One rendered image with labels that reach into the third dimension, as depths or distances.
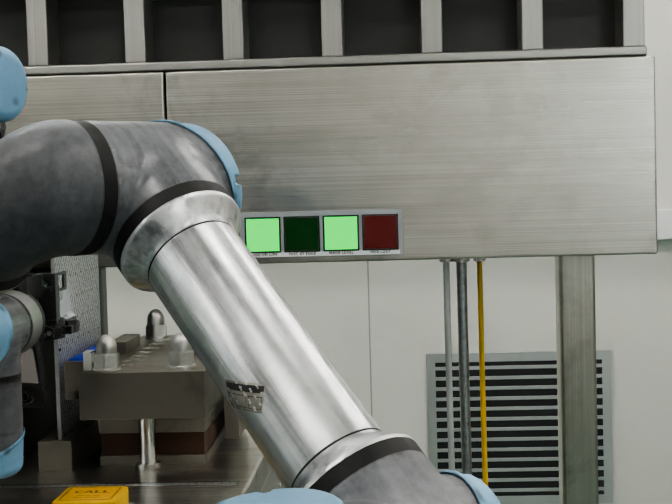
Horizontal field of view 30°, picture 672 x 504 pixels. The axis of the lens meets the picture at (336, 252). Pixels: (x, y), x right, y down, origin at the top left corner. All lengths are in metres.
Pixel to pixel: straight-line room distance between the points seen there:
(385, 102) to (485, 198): 0.21
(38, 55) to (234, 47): 0.30
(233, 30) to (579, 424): 0.85
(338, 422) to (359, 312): 3.34
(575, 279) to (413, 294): 2.19
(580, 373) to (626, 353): 2.23
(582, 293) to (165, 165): 1.15
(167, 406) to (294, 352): 0.65
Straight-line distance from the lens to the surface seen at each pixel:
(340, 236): 1.91
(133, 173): 1.06
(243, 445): 1.77
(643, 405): 4.39
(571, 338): 2.11
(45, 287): 1.55
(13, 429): 1.39
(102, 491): 1.45
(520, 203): 1.93
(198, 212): 1.05
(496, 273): 4.27
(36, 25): 2.02
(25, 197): 1.03
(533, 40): 1.95
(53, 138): 1.05
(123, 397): 1.61
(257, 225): 1.92
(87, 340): 1.82
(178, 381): 1.60
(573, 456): 2.15
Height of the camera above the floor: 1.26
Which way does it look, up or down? 3 degrees down
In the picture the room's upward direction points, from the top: 2 degrees counter-clockwise
